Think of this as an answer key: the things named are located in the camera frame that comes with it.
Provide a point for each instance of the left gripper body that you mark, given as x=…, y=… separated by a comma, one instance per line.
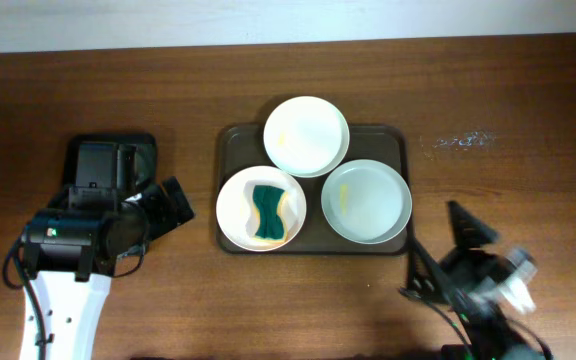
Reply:
x=166, y=209

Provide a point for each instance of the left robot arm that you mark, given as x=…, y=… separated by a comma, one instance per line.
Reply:
x=67, y=256

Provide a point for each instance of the white plate top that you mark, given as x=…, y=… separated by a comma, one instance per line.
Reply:
x=306, y=136

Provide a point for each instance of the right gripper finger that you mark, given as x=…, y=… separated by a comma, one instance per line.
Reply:
x=429, y=279
x=468, y=231

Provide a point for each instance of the pale green plate right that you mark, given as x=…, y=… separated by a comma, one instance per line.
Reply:
x=366, y=202

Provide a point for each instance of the green yellow sponge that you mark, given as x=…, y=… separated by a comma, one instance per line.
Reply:
x=268, y=224

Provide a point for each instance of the black water tray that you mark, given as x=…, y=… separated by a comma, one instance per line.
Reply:
x=145, y=157

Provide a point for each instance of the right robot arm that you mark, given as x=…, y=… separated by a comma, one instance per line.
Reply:
x=487, y=339

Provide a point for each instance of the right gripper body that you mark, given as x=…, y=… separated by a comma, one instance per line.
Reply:
x=462, y=268

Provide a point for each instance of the white plate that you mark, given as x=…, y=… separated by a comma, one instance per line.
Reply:
x=306, y=136
x=239, y=217

